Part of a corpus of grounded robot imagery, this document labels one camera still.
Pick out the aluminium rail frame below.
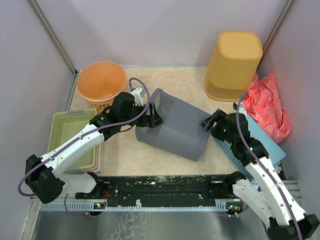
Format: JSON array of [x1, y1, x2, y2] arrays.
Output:
[[18, 181, 311, 240]]

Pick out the grey cable duct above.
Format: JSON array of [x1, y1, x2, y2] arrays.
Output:
[[39, 198, 245, 212]]

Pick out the red plastic bag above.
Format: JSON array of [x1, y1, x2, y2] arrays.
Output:
[[243, 72, 293, 144]]

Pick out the orange capybara bucket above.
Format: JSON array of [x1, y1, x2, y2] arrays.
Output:
[[76, 61, 129, 113]]

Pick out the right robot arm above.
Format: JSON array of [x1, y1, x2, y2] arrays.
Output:
[[200, 109, 320, 240]]

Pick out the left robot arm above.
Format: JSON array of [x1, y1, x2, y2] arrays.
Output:
[[24, 92, 164, 204]]

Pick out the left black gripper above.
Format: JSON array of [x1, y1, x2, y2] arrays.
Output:
[[121, 101, 164, 129]]

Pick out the green plastic basket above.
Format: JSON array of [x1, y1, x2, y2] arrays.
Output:
[[47, 108, 99, 174]]

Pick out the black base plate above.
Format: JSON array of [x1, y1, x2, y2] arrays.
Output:
[[75, 171, 243, 207]]

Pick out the pink plastic basket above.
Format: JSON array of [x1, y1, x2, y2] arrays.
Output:
[[81, 144, 104, 173]]

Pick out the yellow mesh bin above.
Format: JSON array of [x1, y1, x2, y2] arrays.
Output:
[[204, 30, 263, 102]]

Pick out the blue plastic basket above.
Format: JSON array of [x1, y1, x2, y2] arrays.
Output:
[[213, 112, 286, 182]]

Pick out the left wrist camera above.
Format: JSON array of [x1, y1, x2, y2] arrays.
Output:
[[130, 87, 146, 106]]

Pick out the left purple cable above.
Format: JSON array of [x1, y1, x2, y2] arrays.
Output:
[[17, 77, 151, 219]]

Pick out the grey mesh bin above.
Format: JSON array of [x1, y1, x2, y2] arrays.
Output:
[[135, 88, 211, 162]]

